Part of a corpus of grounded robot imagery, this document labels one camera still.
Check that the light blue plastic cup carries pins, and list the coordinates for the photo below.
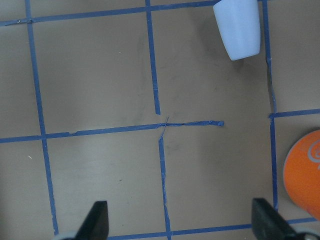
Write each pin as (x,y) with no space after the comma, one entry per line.
(238,22)

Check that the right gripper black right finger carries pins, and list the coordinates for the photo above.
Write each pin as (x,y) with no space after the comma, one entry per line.
(268,224)

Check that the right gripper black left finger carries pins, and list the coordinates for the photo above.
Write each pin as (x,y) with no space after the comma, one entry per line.
(96,224)

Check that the orange can with metal lid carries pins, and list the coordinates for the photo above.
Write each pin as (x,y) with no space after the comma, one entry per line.
(301,173)

